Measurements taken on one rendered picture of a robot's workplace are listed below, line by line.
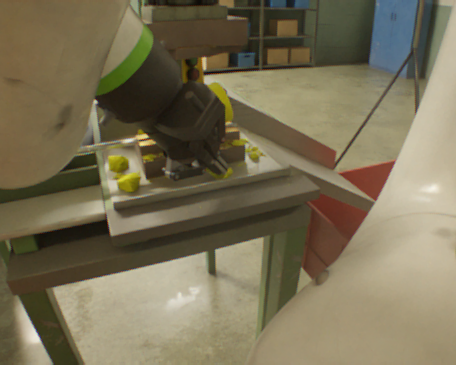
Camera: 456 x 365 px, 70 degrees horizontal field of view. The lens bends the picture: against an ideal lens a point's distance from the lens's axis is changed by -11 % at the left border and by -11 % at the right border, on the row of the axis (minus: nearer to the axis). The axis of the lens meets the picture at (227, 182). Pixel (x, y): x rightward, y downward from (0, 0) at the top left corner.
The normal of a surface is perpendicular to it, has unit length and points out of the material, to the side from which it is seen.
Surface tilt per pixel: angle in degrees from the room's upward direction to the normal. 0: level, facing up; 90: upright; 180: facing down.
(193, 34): 90
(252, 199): 0
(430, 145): 82
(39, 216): 0
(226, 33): 90
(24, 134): 123
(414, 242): 18
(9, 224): 0
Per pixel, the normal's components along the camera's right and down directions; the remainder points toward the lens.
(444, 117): -0.97, 0.00
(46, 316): 0.38, 0.46
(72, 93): 0.67, 0.74
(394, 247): -0.28, -0.94
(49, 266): 0.00, -0.87
